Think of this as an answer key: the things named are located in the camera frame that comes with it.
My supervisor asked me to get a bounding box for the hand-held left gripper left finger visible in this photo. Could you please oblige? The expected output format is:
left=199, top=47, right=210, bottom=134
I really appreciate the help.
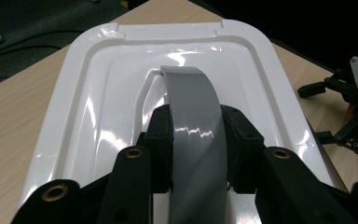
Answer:
left=144, top=104, right=173, bottom=194

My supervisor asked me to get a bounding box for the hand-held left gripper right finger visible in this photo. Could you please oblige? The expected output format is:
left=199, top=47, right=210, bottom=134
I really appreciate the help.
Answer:
left=220, top=105, right=266, bottom=194

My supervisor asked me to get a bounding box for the white lid with grey handle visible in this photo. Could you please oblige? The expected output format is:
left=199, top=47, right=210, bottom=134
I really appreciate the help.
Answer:
left=17, top=18, right=337, bottom=224

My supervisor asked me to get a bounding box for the black floor cable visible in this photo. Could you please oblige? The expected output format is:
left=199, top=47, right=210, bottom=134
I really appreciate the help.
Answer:
left=0, top=29, right=77, bottom=63

